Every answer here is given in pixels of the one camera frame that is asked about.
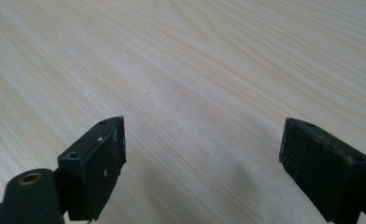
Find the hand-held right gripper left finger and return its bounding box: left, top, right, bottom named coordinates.
left=57, top=116, right=127, bottom=223

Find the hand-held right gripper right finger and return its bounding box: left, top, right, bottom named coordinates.
left=278, top=117, right=366, bottom=224

